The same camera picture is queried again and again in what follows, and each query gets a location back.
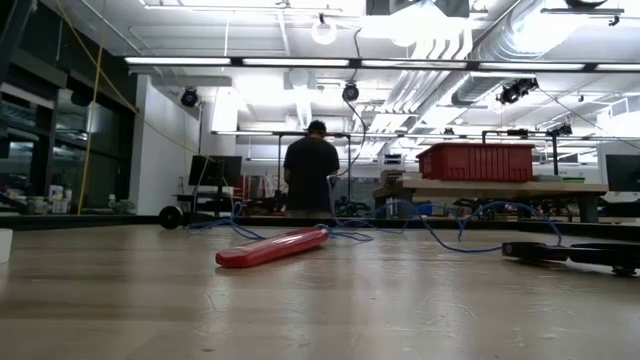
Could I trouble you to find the thin blue cord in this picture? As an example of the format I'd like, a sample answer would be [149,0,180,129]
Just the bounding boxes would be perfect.
[186,27,565,255]

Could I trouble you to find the person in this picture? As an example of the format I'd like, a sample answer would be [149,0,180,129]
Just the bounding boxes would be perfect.
[282,119,342,219]

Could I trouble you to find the black monitor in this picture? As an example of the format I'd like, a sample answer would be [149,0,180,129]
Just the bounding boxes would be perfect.
[188,154,244,216]
[604,153,640,194]

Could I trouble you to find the long ceiling light bar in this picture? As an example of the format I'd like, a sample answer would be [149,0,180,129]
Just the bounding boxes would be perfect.
[123,56,640,73]

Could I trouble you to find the white round ceiling lamp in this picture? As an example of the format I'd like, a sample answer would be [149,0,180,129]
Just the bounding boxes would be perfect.
[311,13,338,47]

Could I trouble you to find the red ribbed crate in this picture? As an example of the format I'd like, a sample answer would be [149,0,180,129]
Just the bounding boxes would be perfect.
[416,142,535,183]

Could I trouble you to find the wooden-top table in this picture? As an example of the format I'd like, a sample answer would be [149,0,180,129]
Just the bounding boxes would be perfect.
[372,177,611,224]

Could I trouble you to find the black pole-mounted device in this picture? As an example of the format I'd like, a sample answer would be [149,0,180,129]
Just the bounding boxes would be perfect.
[546,121,574,176]

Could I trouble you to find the white container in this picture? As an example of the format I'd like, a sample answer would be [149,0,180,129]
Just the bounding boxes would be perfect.
[47,184,65,215]

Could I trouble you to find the white tape roll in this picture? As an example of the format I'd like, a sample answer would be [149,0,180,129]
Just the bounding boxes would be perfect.
[0,228,14,265]

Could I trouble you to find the black ceiling camera cluster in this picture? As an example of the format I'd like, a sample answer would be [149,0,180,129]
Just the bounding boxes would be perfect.
[496,76,541,107]

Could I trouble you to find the yellow cable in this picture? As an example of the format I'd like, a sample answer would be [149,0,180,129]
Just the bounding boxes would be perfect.
[53,0,236,217]

